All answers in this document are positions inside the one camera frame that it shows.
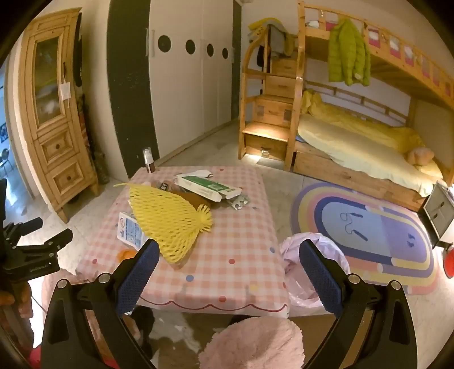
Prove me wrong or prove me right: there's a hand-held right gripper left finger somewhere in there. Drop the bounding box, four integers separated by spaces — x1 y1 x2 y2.
41 238 161 369

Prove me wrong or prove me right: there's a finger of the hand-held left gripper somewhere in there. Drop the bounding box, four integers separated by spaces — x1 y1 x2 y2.
14 228 74 265
3 217 44 245

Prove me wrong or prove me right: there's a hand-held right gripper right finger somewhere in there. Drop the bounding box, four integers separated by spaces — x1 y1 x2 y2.
299 238 417 369

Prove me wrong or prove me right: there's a pink trash bag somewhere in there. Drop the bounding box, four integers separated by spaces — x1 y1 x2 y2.
279 232 346 310

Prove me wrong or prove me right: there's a yellow foam net sleeve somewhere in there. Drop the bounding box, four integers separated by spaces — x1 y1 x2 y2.
113 182 214 265

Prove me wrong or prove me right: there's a person's left hand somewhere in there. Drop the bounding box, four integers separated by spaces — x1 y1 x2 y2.
0 282 33 318

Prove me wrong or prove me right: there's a blue and white packet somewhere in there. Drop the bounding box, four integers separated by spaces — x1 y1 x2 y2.
116 212 146 252

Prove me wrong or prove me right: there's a rainbow oval rug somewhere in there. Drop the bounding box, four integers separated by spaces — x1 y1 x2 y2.
291 182 440 295

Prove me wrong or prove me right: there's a wooden glass-door cabinet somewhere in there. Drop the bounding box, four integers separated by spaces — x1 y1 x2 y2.
17 8 100 224

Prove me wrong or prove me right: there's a pink fluffy stool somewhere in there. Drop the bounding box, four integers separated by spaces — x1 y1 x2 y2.
198 317 306 369

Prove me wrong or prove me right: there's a pink checkered tablecloth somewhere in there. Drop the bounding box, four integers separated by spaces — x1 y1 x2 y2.
75 165 291 316

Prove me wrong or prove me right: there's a wooden bunk bed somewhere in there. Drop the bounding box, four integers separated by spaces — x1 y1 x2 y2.
291 0 454 213

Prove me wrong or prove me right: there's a white and green carton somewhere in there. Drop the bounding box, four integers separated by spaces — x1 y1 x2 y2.
173 169 242 204

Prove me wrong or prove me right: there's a small spray bottle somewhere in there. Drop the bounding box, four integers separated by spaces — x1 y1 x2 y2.
142 147 157 174

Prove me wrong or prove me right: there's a silver blister pack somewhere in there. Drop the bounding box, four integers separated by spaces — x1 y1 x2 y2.
227 194 251 210

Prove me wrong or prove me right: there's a patterned leaning board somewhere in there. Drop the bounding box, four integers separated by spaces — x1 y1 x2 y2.
80 94 96 171

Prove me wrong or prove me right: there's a red round object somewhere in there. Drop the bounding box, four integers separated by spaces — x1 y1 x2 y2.
442 243 454 277

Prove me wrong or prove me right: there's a pale yellow bed sheet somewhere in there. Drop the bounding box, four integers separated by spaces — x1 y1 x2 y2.
296 115 444 197

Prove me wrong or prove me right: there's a small white cabinet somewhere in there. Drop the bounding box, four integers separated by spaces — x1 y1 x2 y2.
422 181 454 240

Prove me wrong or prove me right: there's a pink plush toy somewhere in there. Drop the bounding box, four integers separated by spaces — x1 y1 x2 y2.
406 146 435 167

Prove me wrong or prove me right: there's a yellow duvet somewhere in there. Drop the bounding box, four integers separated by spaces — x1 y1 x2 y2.
301 89 426 153

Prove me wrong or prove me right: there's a white wardrobe with round holes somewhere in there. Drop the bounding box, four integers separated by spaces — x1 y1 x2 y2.
147 0 242 160

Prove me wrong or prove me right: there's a wooden stair drawer unit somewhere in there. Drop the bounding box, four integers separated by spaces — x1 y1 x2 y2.
238 26 302 171

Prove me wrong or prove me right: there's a green puffer jacket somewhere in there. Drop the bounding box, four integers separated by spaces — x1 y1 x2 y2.
327 18 371 87

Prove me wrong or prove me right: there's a grey clothes pile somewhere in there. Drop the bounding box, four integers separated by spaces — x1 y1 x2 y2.
264 21 295 59

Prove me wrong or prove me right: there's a yellow cloth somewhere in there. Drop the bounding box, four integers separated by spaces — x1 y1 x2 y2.
248 18 281 33

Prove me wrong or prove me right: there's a black wall panel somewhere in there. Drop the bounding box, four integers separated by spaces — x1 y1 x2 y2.
106 0 160 180

